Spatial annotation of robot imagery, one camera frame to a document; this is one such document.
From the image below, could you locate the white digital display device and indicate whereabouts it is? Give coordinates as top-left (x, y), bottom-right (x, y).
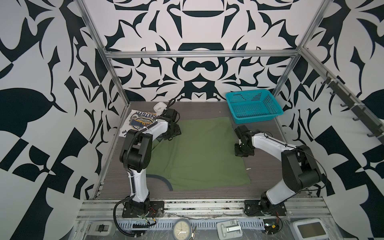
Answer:
top-left (289, 219), bottom-right (330, 240)

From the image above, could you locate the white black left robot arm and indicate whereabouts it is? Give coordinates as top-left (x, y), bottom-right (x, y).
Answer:
top-left (120, 108), bottom-right (181, 214)

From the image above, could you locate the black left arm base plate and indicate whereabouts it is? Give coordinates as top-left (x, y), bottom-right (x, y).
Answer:
top-left (122, 200), bottom-right (165, 218)

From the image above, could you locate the green tank top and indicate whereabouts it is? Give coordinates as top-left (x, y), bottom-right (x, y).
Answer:
top-left (147, 117), bottom-right (251, 191)

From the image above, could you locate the white plastic latch device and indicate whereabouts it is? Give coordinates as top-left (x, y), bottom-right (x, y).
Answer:
top-left (217, 220), bottom-right (243, 240)

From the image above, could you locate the aluminium cage frame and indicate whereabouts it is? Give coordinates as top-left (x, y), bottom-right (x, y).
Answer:
top-left (78, 1), bottom-right (384, 202)

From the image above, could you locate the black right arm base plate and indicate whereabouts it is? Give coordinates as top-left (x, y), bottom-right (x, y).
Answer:
top-left (244, 198), bottom-right (287, 217)

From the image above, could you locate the round analog clock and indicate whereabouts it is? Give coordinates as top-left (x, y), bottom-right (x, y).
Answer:
top-left (173, 219), bottom-right (192, 240)

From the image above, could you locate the grey switch box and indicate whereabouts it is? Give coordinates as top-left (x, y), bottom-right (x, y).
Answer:
top-left (87, 221), bottom-right (116, 237)

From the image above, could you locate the teal plastic basket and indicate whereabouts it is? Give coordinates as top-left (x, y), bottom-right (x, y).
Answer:
top-left (226, 90), bottom-right (284, 125)

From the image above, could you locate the black wall hook rail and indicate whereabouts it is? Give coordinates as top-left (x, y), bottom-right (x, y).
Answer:
top-left (322, 72), bottom-right (384, 145)

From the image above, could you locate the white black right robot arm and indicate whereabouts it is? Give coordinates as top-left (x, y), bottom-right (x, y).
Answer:
top-left (235, 125), bottom-right (322, 216)

